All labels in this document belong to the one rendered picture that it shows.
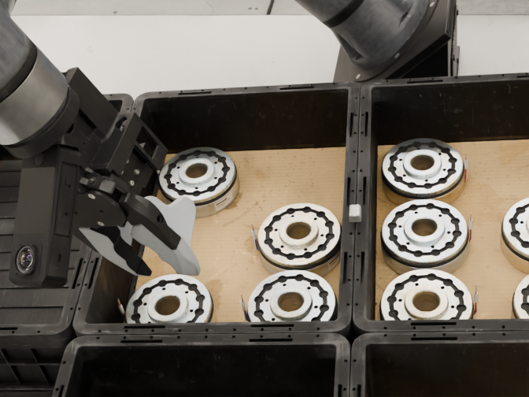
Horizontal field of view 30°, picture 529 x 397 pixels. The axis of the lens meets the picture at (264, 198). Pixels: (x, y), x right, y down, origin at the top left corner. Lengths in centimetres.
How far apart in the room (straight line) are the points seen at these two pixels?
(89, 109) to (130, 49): 100
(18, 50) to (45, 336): 42
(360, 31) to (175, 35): 50
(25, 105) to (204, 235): 54
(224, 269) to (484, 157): 37
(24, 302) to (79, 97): 49
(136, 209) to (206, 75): 92
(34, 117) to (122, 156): 9
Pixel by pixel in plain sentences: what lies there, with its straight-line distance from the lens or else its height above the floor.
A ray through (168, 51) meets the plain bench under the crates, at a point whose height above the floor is 70.
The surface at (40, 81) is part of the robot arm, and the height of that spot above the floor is 130.
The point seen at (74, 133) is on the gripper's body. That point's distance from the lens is 82.
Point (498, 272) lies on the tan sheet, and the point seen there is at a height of 83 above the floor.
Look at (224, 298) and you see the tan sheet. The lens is 119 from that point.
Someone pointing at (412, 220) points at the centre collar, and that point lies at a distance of 119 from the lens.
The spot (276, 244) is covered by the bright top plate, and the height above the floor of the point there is 86.
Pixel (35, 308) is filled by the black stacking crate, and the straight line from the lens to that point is 125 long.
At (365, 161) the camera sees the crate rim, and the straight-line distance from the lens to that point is 117.
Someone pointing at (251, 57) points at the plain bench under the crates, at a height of 70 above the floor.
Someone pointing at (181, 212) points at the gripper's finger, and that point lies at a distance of 88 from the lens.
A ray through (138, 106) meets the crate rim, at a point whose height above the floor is 93.
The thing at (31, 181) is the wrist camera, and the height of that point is 121.
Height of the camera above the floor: 174
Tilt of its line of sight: 45 degrees down
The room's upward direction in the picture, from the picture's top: 11 degrees counter-clockwise
